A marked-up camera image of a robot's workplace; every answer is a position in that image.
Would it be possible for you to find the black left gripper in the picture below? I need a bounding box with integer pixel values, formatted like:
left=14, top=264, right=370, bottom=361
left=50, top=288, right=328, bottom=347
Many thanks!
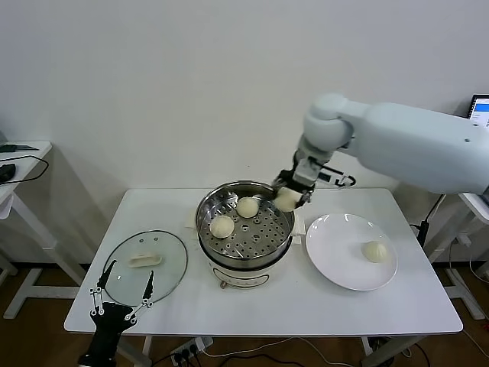
left=81, top=260, right=155, bottom=359

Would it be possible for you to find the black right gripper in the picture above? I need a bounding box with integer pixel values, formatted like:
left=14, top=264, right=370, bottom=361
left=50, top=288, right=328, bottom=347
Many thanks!
left=271, top=170, right=316, bottom=209

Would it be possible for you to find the white steamed baozi bun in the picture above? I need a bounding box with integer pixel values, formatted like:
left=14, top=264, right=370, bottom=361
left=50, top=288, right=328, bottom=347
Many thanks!
left=235, top=196, right=260, bottom=219
left=361, top=240, right=389, bottom=264
left=274, top=189, right=303, bottom=213
left=209, top=215, right=235, bottom=239

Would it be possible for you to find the round glass pot lid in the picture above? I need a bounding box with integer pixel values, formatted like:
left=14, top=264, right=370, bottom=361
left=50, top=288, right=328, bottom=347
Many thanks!
left=102, top=229, right=189, bottom=308

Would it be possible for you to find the stainless steel steamer basket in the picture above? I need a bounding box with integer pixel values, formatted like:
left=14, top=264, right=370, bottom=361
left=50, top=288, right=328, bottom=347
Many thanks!
left=195, top=181, right=296, bottom=259

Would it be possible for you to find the white round plate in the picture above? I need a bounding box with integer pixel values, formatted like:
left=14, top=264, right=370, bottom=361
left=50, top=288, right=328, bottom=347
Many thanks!
left=304, top=212, right=398, bottom=292

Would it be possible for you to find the white power strip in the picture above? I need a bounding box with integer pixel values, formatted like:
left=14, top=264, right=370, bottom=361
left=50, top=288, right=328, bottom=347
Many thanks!
left=170, top=336, right=214, bottom=364

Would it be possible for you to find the white electric cooker pot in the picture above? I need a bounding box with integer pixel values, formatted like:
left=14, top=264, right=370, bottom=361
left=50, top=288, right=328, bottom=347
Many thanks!
left=185, top=208, right=306, bottom=291

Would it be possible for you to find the white side table with mouse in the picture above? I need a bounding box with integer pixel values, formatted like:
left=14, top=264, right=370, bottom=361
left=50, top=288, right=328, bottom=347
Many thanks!
left=0, top=141, right=91, bottom=320

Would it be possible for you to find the flat green item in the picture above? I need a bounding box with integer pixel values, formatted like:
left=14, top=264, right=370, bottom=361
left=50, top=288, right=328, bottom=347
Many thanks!
left=0, top=143, right=40, bottom=153

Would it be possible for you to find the white side table with laptop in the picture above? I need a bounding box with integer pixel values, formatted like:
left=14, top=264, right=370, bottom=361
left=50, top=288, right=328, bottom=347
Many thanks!
left=429, top=190, right=489, bottom=320

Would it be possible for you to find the grey open laptop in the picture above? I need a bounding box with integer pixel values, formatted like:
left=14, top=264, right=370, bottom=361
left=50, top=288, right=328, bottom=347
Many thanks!
left=468, top=94, right=489, bottom=129

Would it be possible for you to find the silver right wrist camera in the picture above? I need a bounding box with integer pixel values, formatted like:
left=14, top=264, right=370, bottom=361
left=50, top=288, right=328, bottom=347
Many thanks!
left=292, top=156, right=357, bottom=190

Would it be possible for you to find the black thin cable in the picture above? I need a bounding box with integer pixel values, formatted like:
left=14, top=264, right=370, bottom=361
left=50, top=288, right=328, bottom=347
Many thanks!
left=0, top=154, right=50, bottom=187

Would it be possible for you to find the white laptop cable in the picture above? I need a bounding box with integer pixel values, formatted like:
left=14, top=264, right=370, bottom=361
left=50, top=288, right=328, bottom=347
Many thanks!
left=424, top=193, right=447, bottom=230

